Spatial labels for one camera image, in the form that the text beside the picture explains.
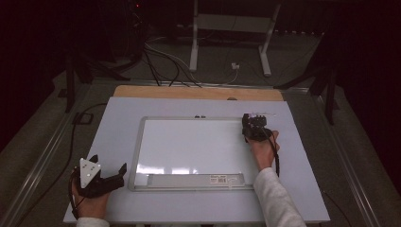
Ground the black floor stand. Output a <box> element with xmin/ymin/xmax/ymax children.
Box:
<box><xmin>58</xmin><ymin>51</ymin><xmax>131</xmax><ymax>114</ymax></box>
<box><xmin>273</xmin><ymin>31</ymin><xmax>340</xmax><ymax>126</ymax></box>

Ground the black square floor plate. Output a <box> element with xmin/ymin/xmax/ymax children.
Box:
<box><xmin>73</xmin><ymin>112</ymin><xmax>95</xmax><ymax>126</ymax></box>

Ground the person's left hand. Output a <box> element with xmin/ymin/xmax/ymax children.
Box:
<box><xmin>71</xmin><ymin>184</ymin><xmax>112</xmax><ymax>219</ymax></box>

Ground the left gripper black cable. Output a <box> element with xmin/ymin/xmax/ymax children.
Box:
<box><xmin>67</xmin><ymin>166</ymin><xmax>80</xmax><ymax>220</ymax></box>

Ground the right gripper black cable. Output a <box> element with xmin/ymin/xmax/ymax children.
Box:
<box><xmin>266</xmin><ymin>128</ymin><xmax>282</xmax><ymax>178</ymax></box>

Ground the white metal frame stand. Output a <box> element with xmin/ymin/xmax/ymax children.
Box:
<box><xmin>188</xmin><ymin>0</ymin><xmax>282</xmax><ymax>78</ymax></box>

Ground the white plug with cable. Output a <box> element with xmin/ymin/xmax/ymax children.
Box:
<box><xmin>220</xmin><ymin>61</ymin><xmax>241</xmax><ymax>85</ymax></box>

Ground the long black floor cable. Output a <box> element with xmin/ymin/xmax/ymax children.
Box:
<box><xmin>13</xmin><ymin>102</ymin><xmax>109</xmax><ymax>227</ymax></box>

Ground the silver-framed whiteboard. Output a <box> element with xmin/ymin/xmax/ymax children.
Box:
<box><xmin>127</xmin><ymin>115</ymin><xmax>259</xmax><ymax>193</ymax></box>

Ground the bundle of floor cables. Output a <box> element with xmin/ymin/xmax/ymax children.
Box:
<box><xmin>142</xmin><ymin>39</ymin><xmax>204</xmax><ymax>89</ymax></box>

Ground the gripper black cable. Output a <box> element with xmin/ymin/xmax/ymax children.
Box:
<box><xmin>67</xmin><ymin>166</ymin><xmax>80</xmax><ymax>220</ymax></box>
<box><xmin>266</xmin><ymin>128</ymin><xmax>282</xmax><ymax>178</ymax></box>

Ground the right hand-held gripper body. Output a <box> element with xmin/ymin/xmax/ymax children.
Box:
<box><xmin>241</xmin><ymin>113</ymin><xmax>273</xmax><ymax>143</ymax></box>

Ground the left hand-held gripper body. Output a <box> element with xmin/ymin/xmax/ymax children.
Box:
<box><xmin>72</xmin><ymin>158</ymin><xmax>125</xmax><ymax>200</ymax></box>

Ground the person's right hand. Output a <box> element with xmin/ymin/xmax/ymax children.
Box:
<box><xmin>248</xmin><ymin>130</ymin><xmax>282</xmax><ymax>172</ymax></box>

